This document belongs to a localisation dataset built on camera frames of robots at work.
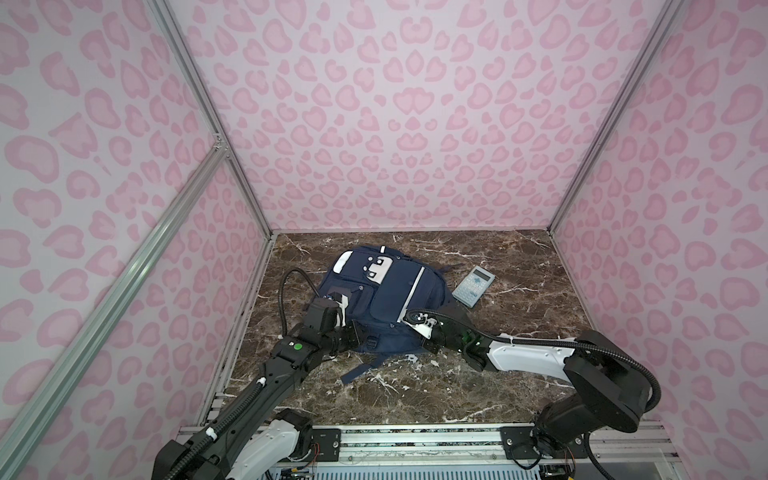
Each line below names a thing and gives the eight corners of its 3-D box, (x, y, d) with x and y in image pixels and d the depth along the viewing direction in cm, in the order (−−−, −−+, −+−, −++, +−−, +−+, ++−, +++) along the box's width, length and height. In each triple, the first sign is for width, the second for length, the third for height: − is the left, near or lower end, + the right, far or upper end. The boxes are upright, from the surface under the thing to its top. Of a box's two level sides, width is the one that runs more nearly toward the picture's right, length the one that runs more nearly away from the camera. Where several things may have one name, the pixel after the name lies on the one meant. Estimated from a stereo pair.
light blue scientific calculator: (451, 295, 103) (452, 292, 102) (475, 267, 111) (476, 264, 109) (472, 308, 100) (473, 305, 98) (495, 279, 108) (496, 275, 106)
